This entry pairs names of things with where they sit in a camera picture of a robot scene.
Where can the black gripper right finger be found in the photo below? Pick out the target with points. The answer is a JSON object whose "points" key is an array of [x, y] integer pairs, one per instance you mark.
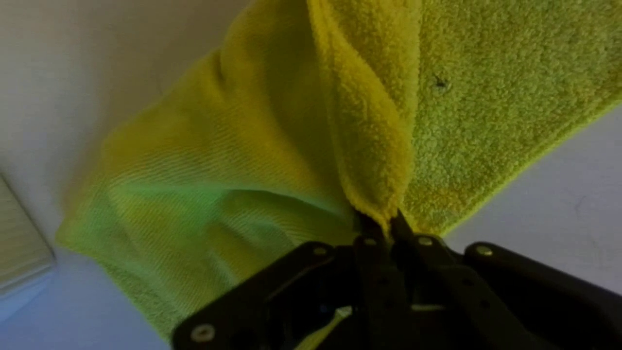
{"points": [[493, 299]]}

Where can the white plastic basket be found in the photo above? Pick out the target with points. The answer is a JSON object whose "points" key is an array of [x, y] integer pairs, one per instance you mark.
{"points": [[16, 240]]}

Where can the bright yellow towel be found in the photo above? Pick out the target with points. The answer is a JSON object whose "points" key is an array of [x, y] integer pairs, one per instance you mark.
{"points": [[273, 149]]}

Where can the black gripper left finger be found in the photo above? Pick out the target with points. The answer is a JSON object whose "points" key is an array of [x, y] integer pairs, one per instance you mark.
{"points": [[372, 285]]}

